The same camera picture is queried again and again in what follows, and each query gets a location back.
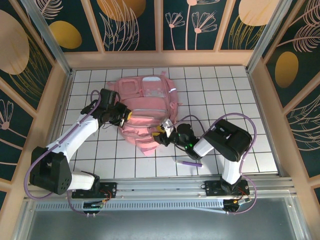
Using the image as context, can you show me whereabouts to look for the pink student backpack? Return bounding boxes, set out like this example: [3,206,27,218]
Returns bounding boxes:
[106,71,184,157]

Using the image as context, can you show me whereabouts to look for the purple pen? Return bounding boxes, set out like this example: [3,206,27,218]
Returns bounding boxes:
[175,159,204,168]

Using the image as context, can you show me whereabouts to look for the small controller board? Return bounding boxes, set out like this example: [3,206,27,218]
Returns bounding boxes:
[82,201,105,213]
[223,198,251,213]

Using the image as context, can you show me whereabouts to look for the grey metal floor panel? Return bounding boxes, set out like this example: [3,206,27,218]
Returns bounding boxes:
[14,197,308,240]

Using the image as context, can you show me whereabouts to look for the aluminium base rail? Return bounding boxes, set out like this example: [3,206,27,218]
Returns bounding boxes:
[24,176,296,201]

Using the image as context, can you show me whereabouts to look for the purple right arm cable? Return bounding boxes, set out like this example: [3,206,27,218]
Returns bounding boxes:
[169,112,258,216]

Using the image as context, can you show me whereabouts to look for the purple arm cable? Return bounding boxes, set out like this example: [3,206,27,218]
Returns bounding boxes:
[24,89,103,216]
[169,112,258,216]

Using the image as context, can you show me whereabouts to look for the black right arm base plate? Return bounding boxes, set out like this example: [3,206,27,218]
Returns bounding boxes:
[204,179,251,198]

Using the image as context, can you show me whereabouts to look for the slotted grey cable duct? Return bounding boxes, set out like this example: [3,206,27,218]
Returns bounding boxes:
[34,201,226,213]

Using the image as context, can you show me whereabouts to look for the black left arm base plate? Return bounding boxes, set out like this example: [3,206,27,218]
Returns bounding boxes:
[71,182,118,200]

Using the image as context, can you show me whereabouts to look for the aluminium corner post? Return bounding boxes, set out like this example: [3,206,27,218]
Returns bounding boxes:
[246,0,293,73]
[21,0,73,76]

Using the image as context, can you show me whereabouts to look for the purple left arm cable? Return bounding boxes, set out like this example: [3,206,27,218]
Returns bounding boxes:
[24,89,103,216]

